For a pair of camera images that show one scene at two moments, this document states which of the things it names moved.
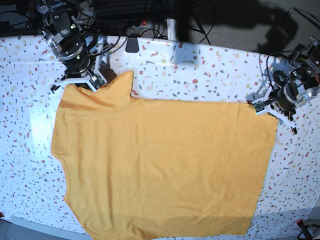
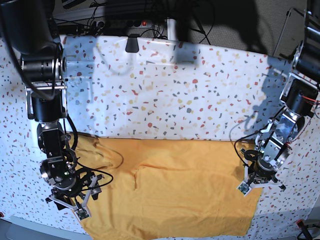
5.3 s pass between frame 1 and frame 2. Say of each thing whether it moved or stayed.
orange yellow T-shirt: moved
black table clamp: stayed
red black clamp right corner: stayed
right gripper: moved
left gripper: moved
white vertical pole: stayed
